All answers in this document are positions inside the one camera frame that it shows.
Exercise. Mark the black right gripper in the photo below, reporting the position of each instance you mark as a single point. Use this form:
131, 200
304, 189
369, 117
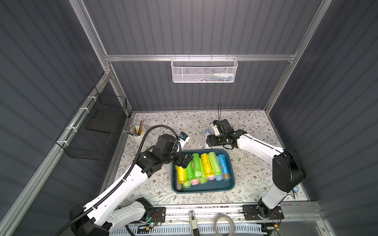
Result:
220, 140

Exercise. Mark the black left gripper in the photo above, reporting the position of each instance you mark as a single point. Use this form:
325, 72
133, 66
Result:
183, 159

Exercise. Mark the white blue trash bag roll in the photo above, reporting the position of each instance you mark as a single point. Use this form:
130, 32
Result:
206, 134

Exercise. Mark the yellow trash bag roll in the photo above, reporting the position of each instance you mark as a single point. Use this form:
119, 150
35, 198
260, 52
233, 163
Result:
206, 165
181, 175

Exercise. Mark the bright green trash bag roll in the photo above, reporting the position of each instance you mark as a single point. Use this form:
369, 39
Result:
190, 172

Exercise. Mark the dark green trash bag roll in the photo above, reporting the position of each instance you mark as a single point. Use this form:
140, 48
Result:
197, 166

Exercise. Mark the light green trash bag roll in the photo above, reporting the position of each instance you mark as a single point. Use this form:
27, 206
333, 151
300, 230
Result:
215, 164

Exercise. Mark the pink trash bag roll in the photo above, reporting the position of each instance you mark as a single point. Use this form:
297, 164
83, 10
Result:
212, 177
195, 182

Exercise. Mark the grey trash bag roll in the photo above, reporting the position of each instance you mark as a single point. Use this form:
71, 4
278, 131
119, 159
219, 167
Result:
179, 187

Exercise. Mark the pale green trash bag roll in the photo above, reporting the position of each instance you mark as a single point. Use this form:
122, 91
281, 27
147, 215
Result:
203, 180

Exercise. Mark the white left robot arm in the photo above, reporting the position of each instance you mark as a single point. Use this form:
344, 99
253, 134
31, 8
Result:
100, 216

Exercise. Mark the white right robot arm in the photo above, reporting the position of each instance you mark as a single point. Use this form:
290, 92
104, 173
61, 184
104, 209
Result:
287, 168

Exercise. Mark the teal plastic storage box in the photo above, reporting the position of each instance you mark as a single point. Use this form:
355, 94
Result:
209, 186

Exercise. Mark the white pen cup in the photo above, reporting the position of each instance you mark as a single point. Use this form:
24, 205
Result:
137, 132

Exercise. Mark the grey handheld device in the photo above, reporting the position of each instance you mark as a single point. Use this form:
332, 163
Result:
193, 223

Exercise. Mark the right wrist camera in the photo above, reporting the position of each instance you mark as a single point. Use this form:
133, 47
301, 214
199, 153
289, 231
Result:
216, 125

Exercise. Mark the white wire wall basket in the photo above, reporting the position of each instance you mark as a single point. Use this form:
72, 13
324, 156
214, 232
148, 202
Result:
203, 69

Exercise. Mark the black wire wall basket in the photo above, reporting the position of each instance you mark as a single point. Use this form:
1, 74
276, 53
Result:
95, 132

